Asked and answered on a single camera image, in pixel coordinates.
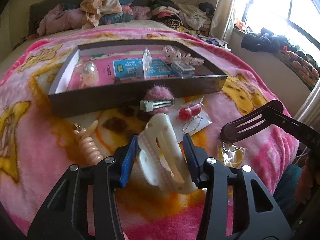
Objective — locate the cream curtain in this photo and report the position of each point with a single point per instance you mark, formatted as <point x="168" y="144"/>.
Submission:
<point x="222" y="24"/>

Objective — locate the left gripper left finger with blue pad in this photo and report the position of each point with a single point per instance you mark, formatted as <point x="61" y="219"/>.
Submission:
<point x="82" y="204"/>

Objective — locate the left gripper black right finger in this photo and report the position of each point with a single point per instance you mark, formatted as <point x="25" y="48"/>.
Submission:
<point x="238" y="205"/>

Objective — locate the peach spiral hair clip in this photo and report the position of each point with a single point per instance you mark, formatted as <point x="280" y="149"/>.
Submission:
<point x="86" y="144"/>

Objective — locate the small grey clip pack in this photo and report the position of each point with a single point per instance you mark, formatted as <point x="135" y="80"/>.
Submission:
<point x="182" y="69"/>

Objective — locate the window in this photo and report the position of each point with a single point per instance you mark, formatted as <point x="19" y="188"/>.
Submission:
<point x="298" y="20"/>

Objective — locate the sheer dotted ribbon bow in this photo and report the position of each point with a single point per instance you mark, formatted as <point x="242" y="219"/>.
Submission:
<point x="172" y="55"/>

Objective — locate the shallow dark cardboard box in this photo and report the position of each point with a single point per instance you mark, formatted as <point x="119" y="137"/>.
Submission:
<point x="66" y="103"/>

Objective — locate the pile of clothes right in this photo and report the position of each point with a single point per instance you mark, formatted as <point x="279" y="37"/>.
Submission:
<point x="187" y="18"/>

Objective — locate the pink fluffy pompom hair clip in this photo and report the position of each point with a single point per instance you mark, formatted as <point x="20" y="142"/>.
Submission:
<point x="156" y="93"/>

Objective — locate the yellow hoop earrings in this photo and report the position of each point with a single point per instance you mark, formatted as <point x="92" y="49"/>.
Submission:
<point x="230" y="154"/>

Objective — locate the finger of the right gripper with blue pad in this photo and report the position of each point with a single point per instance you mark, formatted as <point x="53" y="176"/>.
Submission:
<point x="289" y="125"/>

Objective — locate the clear bag with trinket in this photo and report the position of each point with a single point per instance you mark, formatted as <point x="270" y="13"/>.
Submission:
<point x="88" y="72"/>

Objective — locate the blue booklet in box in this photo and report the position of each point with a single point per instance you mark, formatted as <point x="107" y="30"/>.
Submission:
<point x="133" y="68"/>

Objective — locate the white large hair claw clip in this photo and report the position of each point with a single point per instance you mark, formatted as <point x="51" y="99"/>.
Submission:
<point x="161" y="159"/>

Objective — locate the dark garment on windowsill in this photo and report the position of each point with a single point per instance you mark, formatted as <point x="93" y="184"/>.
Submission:
<point x="300" y="62"/>

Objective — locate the pile of pink floral bedding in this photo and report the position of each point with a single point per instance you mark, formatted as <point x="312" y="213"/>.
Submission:
<point x="54" y="16"/>

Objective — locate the red ball earrings card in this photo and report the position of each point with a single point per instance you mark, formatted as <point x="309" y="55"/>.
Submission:
<point x="189" y="118"/>

